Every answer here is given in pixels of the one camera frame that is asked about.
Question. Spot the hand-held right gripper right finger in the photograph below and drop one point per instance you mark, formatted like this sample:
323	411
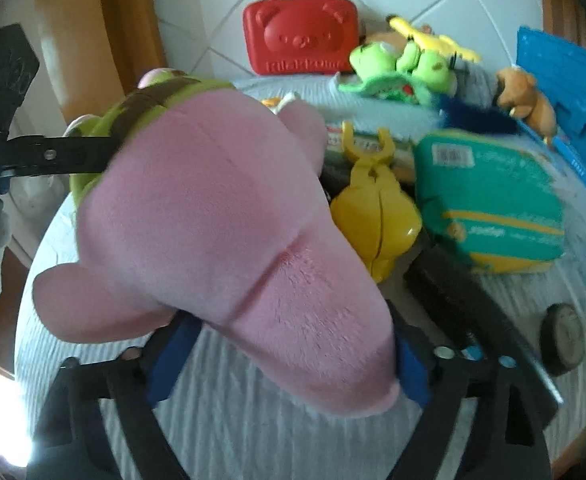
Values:
413	372

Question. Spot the wooden door frame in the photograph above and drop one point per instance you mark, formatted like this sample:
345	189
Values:
128	20

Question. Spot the blue plastic crate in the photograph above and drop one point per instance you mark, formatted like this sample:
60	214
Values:
568	80

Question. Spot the light blue striped tablecloth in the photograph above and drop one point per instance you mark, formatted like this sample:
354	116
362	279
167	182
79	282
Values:
273	440

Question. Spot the white plastic bag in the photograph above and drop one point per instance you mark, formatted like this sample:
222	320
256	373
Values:
38	205

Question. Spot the green tissue packet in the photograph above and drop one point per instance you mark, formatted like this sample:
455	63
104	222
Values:
493	200

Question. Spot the small giraffe figure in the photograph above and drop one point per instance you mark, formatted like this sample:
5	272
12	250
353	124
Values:
280	102

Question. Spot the pink giraffe plush toy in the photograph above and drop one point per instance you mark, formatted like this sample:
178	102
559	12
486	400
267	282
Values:
213	220

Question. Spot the green frog plush toy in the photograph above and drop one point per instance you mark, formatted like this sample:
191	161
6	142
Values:
418	67

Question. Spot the yellow plastic clip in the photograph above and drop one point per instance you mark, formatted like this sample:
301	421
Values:
373	220

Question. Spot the red bear face case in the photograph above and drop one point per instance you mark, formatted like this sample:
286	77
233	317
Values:
298	35

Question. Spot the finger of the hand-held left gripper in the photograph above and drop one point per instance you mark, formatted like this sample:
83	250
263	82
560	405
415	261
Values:
53	155

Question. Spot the blue bristle brush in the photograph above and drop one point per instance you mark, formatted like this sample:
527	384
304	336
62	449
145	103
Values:
478	117

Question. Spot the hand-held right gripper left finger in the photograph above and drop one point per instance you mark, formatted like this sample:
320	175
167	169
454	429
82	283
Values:
170	360

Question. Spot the yellow plush toy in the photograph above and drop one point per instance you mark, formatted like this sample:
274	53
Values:
433	40

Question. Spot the small black tape roll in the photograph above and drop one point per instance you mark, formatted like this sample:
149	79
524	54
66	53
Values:
565	337

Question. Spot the green crocodile plush toy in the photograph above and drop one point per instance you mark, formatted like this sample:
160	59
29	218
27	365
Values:
373	87

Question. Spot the brown bear plush toy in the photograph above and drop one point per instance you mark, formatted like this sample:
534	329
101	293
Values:
528	100

